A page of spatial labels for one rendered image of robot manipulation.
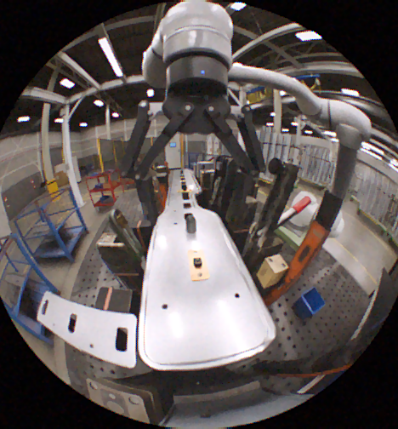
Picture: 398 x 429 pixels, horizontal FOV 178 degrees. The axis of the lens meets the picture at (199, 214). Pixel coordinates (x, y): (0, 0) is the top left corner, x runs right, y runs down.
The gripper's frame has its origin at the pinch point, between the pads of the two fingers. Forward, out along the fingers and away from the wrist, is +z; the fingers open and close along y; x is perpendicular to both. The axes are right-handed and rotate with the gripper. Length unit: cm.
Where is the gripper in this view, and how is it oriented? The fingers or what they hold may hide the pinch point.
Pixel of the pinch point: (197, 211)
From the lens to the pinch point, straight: 19.2
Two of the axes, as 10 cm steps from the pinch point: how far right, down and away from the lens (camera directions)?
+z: 0.0, 8.6, 5.0
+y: -9.9, 0.8, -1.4
